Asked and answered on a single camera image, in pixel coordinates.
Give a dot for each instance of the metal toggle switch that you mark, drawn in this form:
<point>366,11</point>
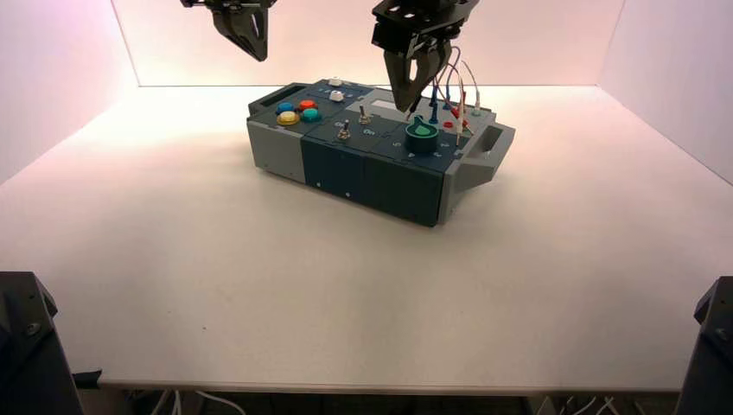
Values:
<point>343,133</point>
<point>363,118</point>

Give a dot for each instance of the dark knob with green pointer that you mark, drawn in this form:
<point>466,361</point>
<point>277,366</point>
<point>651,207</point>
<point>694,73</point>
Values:
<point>422,140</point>

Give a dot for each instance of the blue banana plug lead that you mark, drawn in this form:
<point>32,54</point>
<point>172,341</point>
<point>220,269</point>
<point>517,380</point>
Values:
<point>434,109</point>

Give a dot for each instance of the dark blue grey control box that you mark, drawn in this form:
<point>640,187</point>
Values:
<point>389,183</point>

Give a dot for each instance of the red banana plug lead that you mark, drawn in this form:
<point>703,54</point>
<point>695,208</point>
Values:
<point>457,110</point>

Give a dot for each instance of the blue round push button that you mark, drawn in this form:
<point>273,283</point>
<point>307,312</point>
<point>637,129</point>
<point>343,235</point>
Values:
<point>285,107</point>

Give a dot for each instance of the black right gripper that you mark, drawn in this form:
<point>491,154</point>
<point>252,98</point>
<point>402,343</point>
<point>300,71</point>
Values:
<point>418,26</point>

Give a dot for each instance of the black bracket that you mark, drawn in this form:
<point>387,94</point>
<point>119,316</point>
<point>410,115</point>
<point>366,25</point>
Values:
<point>87,380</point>

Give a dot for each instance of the orange red round push button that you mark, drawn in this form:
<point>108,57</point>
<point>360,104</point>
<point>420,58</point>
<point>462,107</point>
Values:
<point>307,105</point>

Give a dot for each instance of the yellow round push button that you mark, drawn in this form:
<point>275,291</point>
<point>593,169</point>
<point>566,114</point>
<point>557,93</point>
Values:
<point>288,118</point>

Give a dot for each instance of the white banana plug lead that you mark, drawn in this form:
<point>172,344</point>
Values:
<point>477,98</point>

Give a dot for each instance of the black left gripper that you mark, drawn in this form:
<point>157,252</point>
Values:
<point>229,4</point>

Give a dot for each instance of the teal round push button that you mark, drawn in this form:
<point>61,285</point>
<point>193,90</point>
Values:
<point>311,114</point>

